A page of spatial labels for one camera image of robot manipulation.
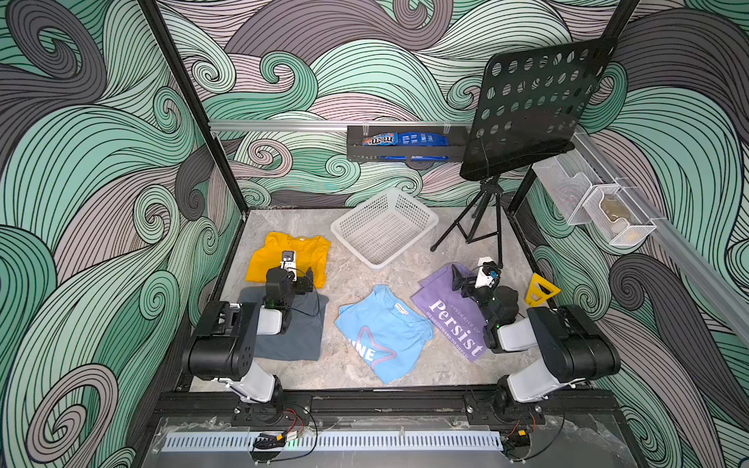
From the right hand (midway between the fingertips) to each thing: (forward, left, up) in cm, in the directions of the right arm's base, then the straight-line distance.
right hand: (475, 264), depth 89 cm
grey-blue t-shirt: (-19, +54, -11) cm, 58 cm away
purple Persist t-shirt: (-12, +6, -11) cm, 17 cm away
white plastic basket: (+26, +27, -11) cm, 39 cm away
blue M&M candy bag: (+33, +20, +24) cm, 46 cm away
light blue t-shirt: (-18, +27, -10) cm, 34 cm away
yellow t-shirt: (+12, +54, -9) cm, 56 cm away
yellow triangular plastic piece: (-2, -25, -13) cm, 28 cm away
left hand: (+3, +57, -3) cm, 57 cm away
